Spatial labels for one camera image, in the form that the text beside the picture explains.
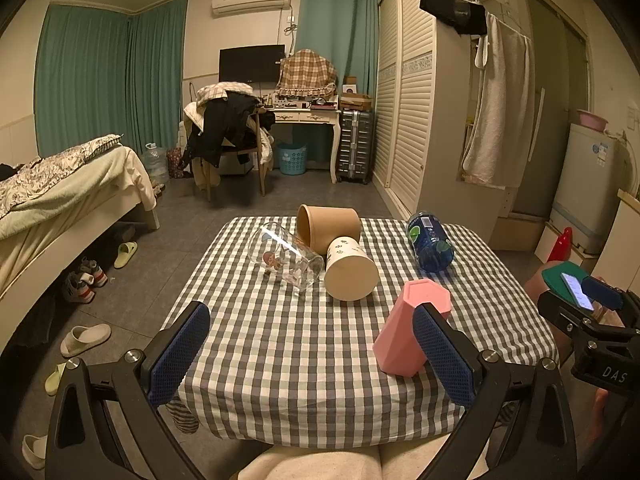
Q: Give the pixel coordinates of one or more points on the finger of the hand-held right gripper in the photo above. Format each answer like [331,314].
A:
[562,310]
[602,291]

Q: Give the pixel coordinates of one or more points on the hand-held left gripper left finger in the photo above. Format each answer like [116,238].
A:
[182,355]

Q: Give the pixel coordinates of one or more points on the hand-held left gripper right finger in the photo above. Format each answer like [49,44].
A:
[445,355]

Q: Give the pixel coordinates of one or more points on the pink faceted cup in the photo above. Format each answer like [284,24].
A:
[400,325]

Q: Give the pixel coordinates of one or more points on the white printed paper cup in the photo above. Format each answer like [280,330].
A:
[350,272]

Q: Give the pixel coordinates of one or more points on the clear glass cup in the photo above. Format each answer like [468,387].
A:
[285,260]

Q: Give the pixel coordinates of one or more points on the brown paper cup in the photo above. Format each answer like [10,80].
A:
[330,225]

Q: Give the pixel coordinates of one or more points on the smartphone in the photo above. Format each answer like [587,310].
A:
[577,290]

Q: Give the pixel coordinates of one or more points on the green phone holder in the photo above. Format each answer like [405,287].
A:
[555,277]

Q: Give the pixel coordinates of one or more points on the cream side cabinet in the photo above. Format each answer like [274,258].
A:
[622,235]

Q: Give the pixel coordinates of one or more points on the cardboard box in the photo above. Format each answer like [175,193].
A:
[517,232]

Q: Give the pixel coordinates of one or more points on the beige slipper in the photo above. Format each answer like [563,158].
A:
[85,340]

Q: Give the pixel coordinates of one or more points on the washing machine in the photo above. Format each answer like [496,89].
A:
[585,185]

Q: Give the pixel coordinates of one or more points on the blue plastic bottle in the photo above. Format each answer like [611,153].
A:
[430,242]

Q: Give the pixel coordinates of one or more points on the yellow-green slipper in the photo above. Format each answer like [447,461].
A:
[125,255]

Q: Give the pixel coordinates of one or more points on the grey checked tablecloth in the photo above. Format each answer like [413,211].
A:
[300,360]

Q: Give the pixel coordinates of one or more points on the grey sneaker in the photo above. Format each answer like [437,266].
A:
[77,289]
[94,271]

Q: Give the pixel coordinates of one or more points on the pale green slipper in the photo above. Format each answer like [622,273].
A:
[55,380]

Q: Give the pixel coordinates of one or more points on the person's lap in light trousers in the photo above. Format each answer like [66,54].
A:
[310,465]

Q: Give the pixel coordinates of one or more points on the pink basin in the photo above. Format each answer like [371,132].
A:
[592,119]

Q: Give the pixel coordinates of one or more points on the white slipper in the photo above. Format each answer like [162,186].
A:
[34,452]

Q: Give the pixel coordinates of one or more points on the bed with beige sheet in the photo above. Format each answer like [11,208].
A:
[65,210]

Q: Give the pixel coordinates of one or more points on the clear water jug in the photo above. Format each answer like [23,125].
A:
[156,165]

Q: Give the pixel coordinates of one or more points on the floral bag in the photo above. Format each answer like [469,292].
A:
[176,162]

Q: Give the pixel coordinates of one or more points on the wooden chair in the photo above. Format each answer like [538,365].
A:
[260,170]

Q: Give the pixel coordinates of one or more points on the beige hanging towel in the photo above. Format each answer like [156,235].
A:
[497,110]

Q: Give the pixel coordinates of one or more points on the white louvred wardrobe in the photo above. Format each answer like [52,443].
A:
[415,135]

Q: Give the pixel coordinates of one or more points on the blue plastic basket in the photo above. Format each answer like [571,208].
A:
[291,159]

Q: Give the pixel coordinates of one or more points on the patterned duvet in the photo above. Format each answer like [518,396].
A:
[45,172]

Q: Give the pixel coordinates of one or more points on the grey suitcase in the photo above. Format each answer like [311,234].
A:
[354,145]

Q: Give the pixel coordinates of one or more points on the chair piled with clothes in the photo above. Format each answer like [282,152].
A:
[222,125]

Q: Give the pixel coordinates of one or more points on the white dressing desk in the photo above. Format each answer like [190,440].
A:
[305,117]

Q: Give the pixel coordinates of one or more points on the green window curtain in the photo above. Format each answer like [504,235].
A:
[100,75]

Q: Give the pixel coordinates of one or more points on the black television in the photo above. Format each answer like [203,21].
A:
[250,62]

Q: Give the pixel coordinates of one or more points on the plaid cloth cover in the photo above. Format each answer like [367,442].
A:
[306,72]

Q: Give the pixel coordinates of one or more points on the teal curtain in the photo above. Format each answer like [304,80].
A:
[350,25]

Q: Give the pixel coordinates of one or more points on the white air conditioner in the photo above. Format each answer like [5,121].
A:
[250,0]

